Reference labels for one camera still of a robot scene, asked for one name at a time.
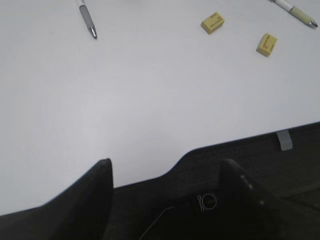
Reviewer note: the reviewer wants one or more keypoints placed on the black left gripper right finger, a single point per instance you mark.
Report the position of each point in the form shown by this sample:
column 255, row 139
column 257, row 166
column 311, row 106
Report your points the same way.
column 251, row 212

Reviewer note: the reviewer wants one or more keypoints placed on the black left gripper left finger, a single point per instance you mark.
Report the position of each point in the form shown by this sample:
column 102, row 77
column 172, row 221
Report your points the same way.
column 81, row 212

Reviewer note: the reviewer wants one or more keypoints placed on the grey white pen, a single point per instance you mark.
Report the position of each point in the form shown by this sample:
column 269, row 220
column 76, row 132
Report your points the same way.
column 87, row 18

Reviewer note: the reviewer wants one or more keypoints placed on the yellow eraser front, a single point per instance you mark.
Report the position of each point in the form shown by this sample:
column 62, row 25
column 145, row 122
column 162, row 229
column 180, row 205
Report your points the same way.
column 266, row 44

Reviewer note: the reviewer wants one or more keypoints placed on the yellow eraser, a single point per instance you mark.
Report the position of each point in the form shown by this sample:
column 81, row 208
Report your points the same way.
column 212, row 23
column 266, row 44

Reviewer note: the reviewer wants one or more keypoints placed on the yellow eraser left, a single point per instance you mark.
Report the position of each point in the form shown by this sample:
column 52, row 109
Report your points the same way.
column 212, row 23

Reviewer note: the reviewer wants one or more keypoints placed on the cream white pen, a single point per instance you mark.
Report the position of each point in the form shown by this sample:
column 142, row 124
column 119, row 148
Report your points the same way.
column 297, row 13

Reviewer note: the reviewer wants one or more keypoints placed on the grey table edge clip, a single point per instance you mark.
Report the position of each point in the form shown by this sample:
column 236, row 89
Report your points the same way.
column 285, row 140

